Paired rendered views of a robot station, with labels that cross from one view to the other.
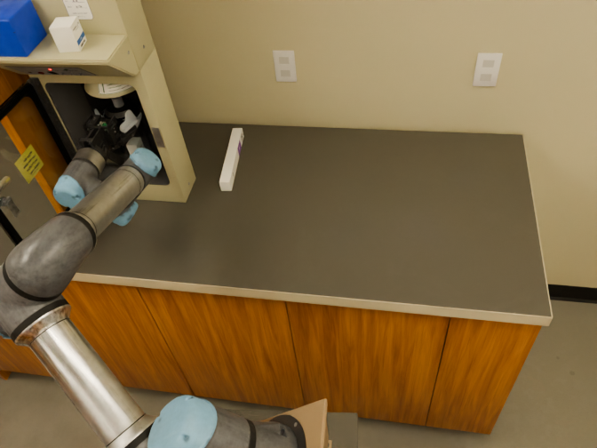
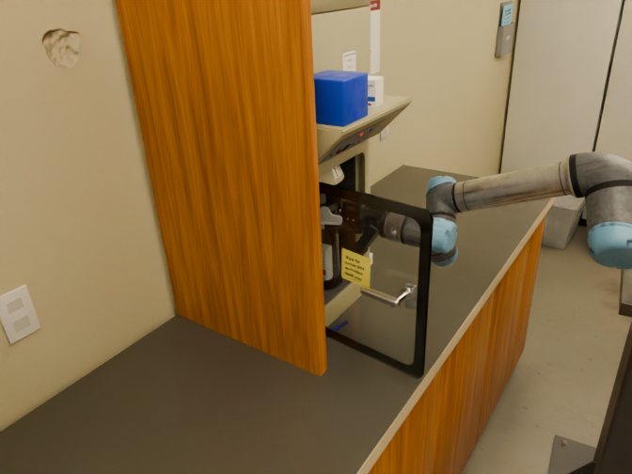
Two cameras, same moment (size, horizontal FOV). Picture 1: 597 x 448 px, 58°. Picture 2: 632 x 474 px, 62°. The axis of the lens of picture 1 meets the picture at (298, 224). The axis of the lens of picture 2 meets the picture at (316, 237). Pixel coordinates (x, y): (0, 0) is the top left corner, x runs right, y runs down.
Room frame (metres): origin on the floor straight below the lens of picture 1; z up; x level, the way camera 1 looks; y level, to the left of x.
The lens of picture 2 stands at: (0.89, 1.64, 1.79)
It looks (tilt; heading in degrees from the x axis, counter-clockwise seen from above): 27 degrees down; 291
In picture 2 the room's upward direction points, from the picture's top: 3 degrees counter-clockwise
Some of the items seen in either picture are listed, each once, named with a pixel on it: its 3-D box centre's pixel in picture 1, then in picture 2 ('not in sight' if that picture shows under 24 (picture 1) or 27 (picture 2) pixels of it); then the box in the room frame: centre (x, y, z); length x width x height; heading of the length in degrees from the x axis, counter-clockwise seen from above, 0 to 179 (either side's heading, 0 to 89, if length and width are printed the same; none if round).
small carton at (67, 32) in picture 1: (67, 34); (369, 91); (1.18, 0.46, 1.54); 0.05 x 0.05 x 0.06; 83
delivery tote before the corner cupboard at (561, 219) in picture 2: not in sight; (534, 212); (0.61, -2.14, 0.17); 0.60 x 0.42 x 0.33; 163
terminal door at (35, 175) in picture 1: (29, 175); (364, 279); (1.13, 0.70, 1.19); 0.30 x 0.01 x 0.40; 159
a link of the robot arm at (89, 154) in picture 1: (87, 162); not in sight; (1.10, 0.52, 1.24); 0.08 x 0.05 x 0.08; 75
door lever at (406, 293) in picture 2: not in sight; (385, 292); (1.08, 0.75, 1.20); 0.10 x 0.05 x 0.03; 159
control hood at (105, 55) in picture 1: (63, 65); (358, 131); (1.20, 0.51, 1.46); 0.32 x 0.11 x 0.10; 75
